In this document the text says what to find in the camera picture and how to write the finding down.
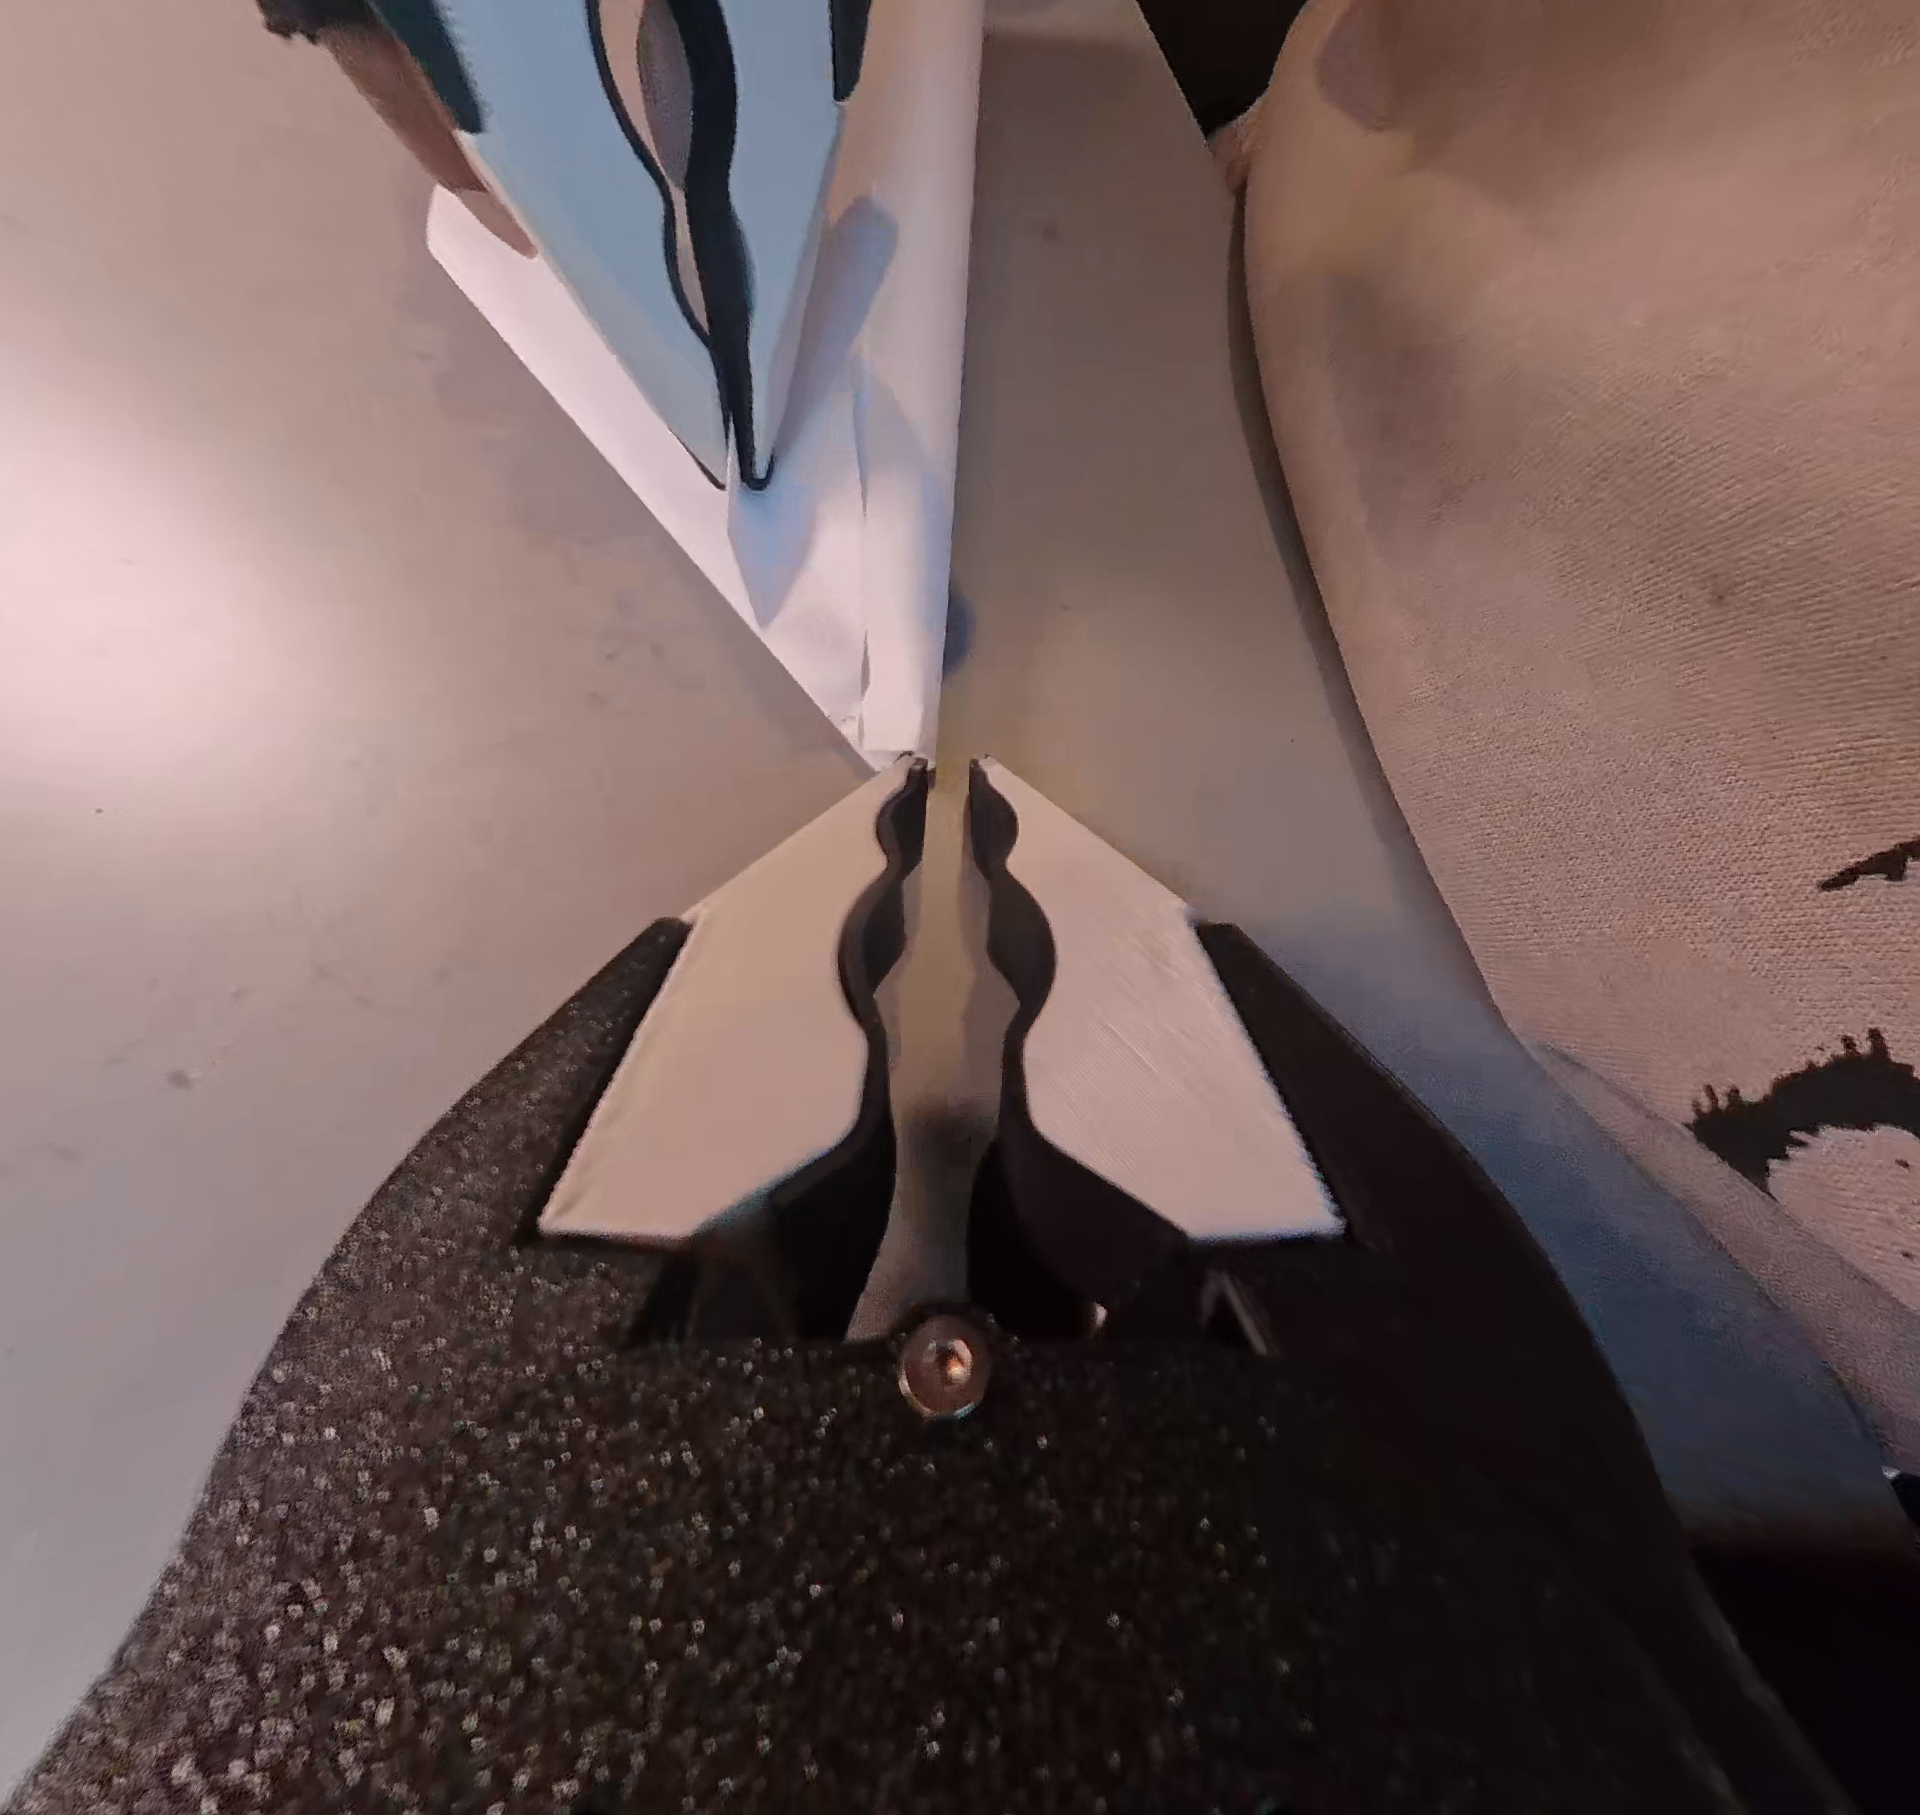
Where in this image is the grey desk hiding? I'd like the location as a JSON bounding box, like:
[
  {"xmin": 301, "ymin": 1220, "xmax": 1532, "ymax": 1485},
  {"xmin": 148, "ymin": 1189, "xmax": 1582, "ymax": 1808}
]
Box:
[{"xmin": 0, "ymin": 0, "xmax": 1907, "ymax": 1770}]

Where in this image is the white paper sheet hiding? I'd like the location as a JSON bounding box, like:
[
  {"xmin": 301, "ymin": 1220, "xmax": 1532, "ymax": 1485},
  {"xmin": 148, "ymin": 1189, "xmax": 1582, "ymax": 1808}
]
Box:
[{"xmin": 426, "ymin": 0, "xmax": 1157, "ymax": 781}]

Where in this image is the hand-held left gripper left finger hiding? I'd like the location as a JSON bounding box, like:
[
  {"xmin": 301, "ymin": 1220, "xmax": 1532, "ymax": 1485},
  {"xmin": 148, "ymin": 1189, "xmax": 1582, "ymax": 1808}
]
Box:
[{"xmin": 537, "ymin": 754, "xmax": 926, "ymax": 1345}]

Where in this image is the person's right hand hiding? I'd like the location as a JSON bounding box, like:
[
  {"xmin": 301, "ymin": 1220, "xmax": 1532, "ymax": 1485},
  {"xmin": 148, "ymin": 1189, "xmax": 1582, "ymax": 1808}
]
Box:
[{"xmin": 320, "ymin": 18, "xmax": 537, "ymax": 260}]

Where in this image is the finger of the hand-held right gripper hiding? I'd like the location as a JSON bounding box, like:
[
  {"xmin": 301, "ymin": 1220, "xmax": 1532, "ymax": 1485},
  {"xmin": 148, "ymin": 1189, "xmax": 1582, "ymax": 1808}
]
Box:
[
  {"xmin": 292, "ymin": 0, "xmax": 760, "ymax": 484},
  {"xmin": 600, "ymin": 0, "xmax": 844, "ymax": 492}
]

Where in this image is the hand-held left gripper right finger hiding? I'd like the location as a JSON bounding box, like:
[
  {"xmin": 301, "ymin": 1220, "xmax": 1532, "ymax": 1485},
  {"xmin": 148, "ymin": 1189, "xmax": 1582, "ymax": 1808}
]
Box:
[{"xmin": 965, "ymin": 757, "xmax": 1347, "ymax": 1348}]

